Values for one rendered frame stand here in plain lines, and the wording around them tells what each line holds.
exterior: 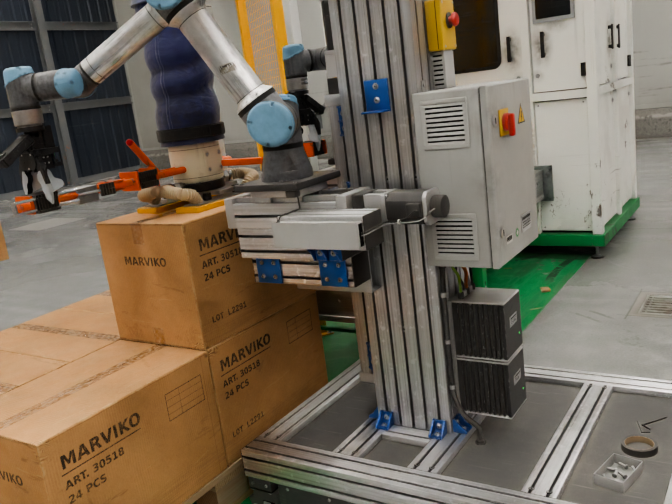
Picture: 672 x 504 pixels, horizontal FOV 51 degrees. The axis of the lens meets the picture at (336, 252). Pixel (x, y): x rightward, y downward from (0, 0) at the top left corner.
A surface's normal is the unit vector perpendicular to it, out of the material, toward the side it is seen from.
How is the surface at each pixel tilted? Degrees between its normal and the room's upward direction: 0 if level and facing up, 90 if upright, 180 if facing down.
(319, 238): 90
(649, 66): 90
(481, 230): 90
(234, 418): 90
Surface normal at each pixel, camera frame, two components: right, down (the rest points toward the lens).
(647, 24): -0.53, 0.26
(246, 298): 0.83, 0.03
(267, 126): 0.04, 0.34
